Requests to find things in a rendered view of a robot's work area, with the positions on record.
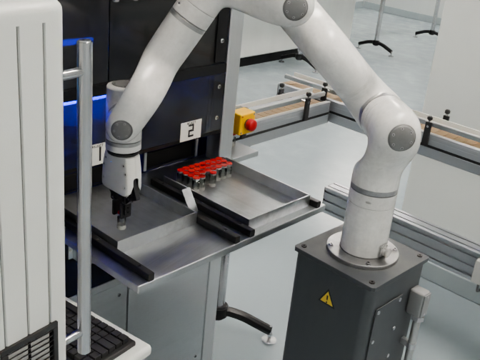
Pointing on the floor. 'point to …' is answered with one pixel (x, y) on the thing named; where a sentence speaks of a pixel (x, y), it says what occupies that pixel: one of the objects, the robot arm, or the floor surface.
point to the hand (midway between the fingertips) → (121, 207)
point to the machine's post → (215, 150)
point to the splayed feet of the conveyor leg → (247, 321)
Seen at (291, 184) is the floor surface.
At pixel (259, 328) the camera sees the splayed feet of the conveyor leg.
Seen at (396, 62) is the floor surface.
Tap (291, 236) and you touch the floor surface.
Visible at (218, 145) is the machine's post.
